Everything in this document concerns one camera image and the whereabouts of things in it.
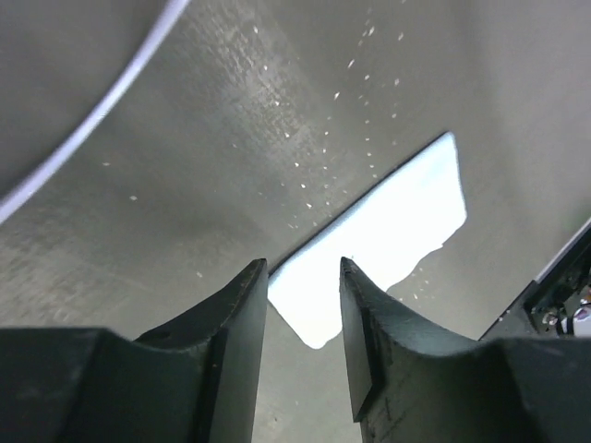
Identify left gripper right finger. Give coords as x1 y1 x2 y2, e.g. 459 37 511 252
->
340 258 590 442

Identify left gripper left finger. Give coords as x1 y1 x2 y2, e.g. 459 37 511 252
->
1 259 268 442

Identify light blue cleaning cloth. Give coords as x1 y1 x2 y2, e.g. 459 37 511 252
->
268 132 467 350

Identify white sunglasses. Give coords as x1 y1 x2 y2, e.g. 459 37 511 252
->
1 0 189 222

